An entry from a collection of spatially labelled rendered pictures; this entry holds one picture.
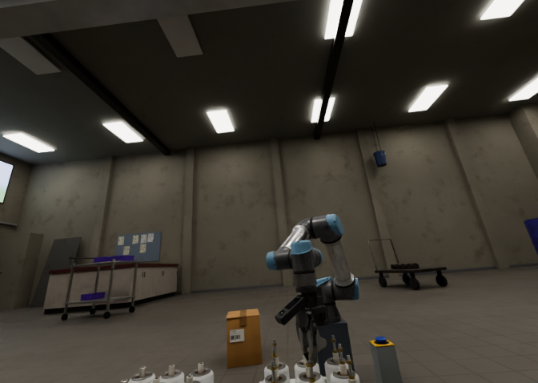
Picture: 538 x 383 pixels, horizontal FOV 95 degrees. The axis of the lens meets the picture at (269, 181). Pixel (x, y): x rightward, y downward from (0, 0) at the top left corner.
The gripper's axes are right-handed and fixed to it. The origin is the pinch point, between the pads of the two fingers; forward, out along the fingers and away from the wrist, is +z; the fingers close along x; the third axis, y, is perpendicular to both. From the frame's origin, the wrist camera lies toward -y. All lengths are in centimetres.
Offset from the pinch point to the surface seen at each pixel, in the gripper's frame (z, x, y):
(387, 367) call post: 9.7, 0.8, 32.8
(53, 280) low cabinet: -39, 723, -241
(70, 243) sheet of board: -161, 1045, -291
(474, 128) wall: -456, 307, 1036
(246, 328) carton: 12, 110, 20
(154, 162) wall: -458, 925, -41
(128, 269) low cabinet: -48, 630, -80
